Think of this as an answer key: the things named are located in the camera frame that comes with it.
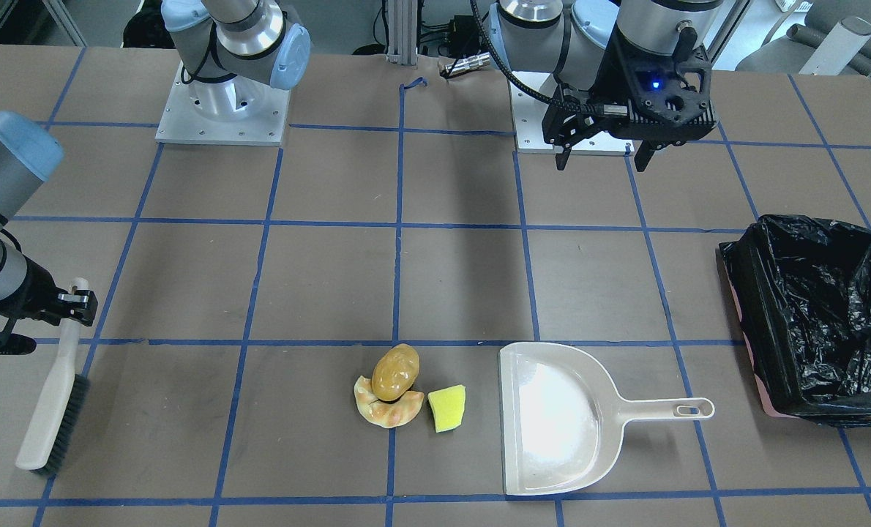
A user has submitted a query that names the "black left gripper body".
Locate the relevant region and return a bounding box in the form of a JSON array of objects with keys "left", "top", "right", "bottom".
[{"left": 542, "top": 31, "right": 717, "bottom": 149}]

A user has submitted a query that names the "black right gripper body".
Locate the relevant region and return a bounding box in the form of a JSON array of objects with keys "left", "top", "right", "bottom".
[{"left": 0, "top": 259, "right": 98, "bottom": 356}]

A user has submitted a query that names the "beige hand brush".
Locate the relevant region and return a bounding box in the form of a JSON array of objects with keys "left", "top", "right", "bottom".
[{"left": 15, "top": 319, "right": 89, "bottom": 478}]

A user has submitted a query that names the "beige plastic dustpan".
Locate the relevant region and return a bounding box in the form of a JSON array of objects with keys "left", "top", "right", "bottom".
[{"left": 498, "top": 343, "right": 714, "bottom": 496}]

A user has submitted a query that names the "brown potato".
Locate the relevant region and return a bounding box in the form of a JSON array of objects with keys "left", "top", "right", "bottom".
[{"left": 370, "top": 343, "right": 421, "bottom": 403}]

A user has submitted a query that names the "yellow sponge piece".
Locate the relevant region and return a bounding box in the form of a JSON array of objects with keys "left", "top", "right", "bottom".
[{"left": 427, "top": 384, "right": 466, "bottom": 433}]

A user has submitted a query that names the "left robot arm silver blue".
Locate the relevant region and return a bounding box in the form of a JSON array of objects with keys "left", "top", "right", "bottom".
[{"left": 476, "top": 1, "right": 721, "bottom": 171}]

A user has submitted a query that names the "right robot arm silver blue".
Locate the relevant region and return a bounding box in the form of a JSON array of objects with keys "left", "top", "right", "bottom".
[{"left": 0, "top": 111, "right": 99, "bottom": 356}]

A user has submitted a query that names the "bin with black bag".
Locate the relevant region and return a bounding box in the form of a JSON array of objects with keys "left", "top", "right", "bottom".
[{"left": 719, "top": 214, "right": 871, "bottom": 428}]

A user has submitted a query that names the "aluminium frame post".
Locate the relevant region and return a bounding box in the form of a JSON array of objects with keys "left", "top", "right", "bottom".
[{"left": 383, "top": 1, "right": 422, "bottom": 69}]

